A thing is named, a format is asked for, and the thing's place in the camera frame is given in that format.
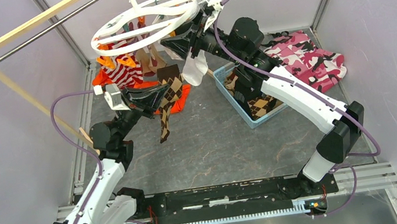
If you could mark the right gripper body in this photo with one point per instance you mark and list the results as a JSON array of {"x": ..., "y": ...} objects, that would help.
[{"x": 200, "y": 22}]

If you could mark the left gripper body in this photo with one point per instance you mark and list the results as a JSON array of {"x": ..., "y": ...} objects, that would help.
[{"x": 126, "y": 98}]

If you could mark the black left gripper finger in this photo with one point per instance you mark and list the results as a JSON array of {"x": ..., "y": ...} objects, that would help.
[
  {"x": 146, "y": 105},
  {"x": 153, "y": 92}
]

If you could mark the brown argyle sock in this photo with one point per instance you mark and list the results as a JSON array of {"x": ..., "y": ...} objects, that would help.
[
  {"x": 169, "y": 75},
  {"x": 262, "y": 105}
]

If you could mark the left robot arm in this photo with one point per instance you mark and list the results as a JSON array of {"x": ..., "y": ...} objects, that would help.
[{"x": 115, "y": 155}]

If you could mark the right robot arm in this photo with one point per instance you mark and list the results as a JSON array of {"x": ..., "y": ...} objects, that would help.
[{"x": 258, "y": 73}]

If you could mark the white round clip hanger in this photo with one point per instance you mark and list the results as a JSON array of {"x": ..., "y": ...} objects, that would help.
[{"x": 141, "y": 25}]

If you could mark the red white striped sock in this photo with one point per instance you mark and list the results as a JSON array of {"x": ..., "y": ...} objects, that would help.
[{"x": 123, "y": 70}]

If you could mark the tan sock maroon toe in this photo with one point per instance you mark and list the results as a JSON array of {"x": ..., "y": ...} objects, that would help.
[{"x": 150, "y": 60}]

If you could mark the metal hanging rod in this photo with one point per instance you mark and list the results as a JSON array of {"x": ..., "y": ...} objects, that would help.
[{"x": 55, "y": 25}]

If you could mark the pink camouflage trousers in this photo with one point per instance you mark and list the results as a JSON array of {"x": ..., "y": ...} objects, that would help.
[{"x": 319, "y": 68}]

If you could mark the light blue laundry basket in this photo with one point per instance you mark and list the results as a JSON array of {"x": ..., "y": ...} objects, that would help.
[{"x": 238, "y": 95}]

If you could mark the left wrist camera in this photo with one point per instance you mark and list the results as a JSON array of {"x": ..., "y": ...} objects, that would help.
[{"x": 113, "y": 96}]

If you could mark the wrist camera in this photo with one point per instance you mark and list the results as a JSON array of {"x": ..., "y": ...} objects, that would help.
[
  {"x": 113, "y": 96},
  {"x": 211, "y": 9}
]

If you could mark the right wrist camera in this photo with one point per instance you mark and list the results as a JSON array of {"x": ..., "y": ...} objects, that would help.
[{"x": 211, "y": 9}]

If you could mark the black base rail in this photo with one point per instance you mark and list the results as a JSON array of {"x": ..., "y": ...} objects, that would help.
[{"x": 236, "y": 202}]

